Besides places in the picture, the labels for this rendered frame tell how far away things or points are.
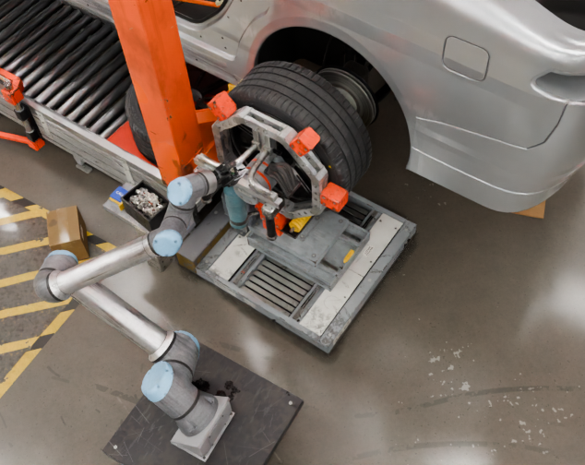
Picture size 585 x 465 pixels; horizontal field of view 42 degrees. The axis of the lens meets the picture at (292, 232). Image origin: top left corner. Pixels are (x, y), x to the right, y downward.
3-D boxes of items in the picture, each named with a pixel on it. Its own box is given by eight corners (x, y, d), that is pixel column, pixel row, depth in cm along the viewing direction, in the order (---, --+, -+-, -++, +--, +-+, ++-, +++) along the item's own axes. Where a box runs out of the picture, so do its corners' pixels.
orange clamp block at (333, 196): (329, 191, 316) (348, 200, 313) (319, 204, 313) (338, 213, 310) (329, 180, 311) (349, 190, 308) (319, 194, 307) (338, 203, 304)
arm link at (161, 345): (177, 391, 316) (26, 283, 290) (185, 361, 330) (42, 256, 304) (200, 375, 308) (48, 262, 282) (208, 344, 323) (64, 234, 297)
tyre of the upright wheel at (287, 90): (342, 63, 292) (224, 54, 334) (308, 101, 281) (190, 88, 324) (392, 189, 333) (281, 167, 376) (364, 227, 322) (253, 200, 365)
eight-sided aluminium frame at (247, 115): (328, 225, 335) (328, 144, 290) (320, 236, 333) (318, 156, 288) (230, 172, 354) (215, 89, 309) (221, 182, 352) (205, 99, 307)
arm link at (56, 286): (16, 296, 278) (167, 229, 254) (29, 275, 288) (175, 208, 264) (37, 317, 284) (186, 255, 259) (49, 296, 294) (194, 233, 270)
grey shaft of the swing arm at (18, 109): (47, 146, 439) (17, 83, 397) (40, 152, 436) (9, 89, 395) (36, 139, 442) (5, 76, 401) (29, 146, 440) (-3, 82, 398)
